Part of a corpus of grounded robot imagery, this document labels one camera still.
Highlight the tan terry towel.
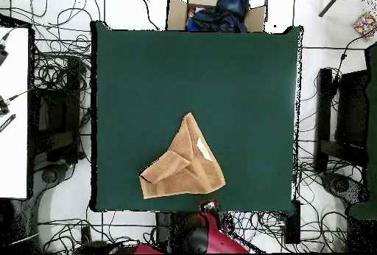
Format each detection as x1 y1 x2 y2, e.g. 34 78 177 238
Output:
138 111 227 200

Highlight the multicoloured speckled item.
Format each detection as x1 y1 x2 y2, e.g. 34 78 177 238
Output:
353 12 377 40

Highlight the black power strip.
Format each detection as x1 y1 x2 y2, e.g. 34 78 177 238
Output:
283 200 302 245
80 225 94 245

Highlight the grey round stand base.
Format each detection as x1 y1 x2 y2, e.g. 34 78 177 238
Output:
40 167 61 184
321 172 367 206

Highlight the dark green table cloth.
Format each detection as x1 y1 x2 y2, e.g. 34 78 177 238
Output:
90 20 304 217

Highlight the black equipment stand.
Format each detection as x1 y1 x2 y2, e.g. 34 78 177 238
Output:
313 67 370 173
27 55 88 167

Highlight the open cardboard box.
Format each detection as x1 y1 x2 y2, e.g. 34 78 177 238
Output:
166 0 267 33

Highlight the dark blue clothing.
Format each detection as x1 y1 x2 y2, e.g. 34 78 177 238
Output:
186 0 251 33

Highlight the white table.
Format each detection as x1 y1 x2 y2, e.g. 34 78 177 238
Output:
0 26 30 200

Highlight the black slotted strip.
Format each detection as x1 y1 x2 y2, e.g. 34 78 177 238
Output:
0 113 17 134

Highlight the grey metal bar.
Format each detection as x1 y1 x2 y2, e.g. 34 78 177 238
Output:
317 0 353 18

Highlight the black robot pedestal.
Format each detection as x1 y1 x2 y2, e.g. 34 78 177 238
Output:
155 212 177 253

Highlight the black cable tangle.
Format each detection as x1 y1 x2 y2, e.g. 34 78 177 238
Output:
27 0 102 97
229 136 350 254

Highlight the black cable with plug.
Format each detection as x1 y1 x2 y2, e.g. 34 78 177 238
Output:
334 27 377 85

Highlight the thin black cable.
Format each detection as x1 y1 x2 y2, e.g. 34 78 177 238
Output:
130 0 160 31

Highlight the black device with cable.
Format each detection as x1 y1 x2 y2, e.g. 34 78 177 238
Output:
0 41 10 68
0 94 12 117

